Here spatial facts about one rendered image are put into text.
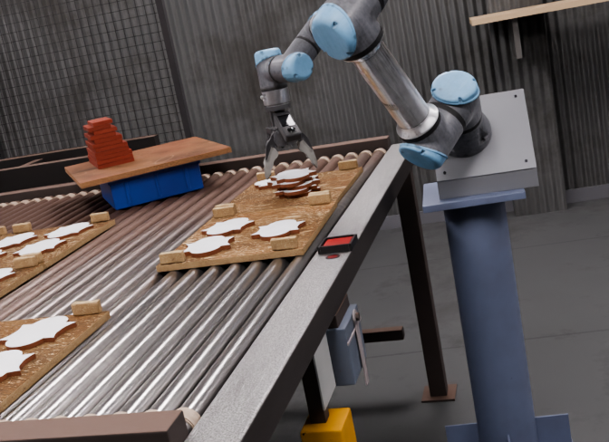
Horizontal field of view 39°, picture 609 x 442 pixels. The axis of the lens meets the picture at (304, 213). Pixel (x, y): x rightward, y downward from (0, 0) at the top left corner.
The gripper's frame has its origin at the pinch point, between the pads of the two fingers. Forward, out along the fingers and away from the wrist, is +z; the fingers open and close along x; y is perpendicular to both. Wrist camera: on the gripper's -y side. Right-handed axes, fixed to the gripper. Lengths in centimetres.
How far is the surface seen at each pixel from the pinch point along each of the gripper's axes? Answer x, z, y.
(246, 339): 38, 8, -95
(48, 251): 69, 5, 4
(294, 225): 12.3, 4.3, -40.4
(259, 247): 23, 5, -47
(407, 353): -53, 99, 80
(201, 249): 35, 4, -40
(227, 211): 21.9, 3.9, -8.0
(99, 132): 46, -17, 67
